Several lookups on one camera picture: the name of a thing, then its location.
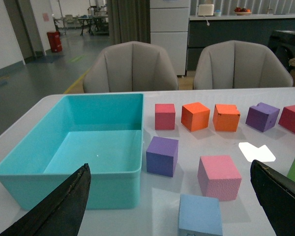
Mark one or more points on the notched purple foam block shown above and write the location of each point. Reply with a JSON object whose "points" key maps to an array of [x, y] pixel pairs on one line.
{"points": [[262, 117]]}

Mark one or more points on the teal plastic bin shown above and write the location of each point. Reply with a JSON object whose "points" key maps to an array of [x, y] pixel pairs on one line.
{"points": [[104, 131]]}

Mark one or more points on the beige chair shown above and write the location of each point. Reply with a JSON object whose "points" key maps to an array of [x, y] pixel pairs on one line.
{"points": [[240, 65], [131, 66]]}

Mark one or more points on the grey curtain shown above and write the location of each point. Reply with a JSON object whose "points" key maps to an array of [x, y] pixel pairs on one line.
{"points": [[129, 20]]}

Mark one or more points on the dark red foam block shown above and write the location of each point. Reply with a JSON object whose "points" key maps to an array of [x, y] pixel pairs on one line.
{"points": [[287, 119]]}

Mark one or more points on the left beige chair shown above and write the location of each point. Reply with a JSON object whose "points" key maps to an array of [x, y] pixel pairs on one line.
{"points": [[131, 66]]}

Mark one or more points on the red fire cabinet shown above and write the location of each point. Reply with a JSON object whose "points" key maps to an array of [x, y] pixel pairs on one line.
{"points": [[54, 41]]}

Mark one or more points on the chipped orange foam block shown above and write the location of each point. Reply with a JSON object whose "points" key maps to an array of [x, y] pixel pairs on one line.
{"points": [[226, 117]]}

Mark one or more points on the fruit bowl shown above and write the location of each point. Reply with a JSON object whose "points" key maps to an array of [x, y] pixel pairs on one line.
{"points": [[242, 11]]}

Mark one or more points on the white toaster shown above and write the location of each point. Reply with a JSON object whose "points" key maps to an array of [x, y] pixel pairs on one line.
{"points": [[206, 10]]}

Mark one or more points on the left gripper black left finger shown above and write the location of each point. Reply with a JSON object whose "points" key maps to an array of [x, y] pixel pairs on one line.
{"points": [[60, 213]]}

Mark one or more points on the dark grey counter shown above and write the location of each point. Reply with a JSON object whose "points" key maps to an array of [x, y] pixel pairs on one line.
{"points": [[275, 31]]}

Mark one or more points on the crimson pink foam block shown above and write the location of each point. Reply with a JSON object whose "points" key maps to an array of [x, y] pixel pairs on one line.
{"points": [[165, 115]]}

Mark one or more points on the right beige chair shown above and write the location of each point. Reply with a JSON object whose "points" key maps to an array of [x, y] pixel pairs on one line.
{"points": [[240, 65]]}

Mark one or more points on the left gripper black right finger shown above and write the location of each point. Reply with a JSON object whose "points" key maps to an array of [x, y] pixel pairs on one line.
{"points": [[276, 194]]}

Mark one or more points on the light blue foam block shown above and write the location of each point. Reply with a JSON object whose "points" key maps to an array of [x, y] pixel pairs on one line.
{"points": [[199, 216]]}

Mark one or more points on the white drawer cabinet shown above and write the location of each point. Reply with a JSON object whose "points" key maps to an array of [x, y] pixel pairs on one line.
{"points": [[169, 21]]}

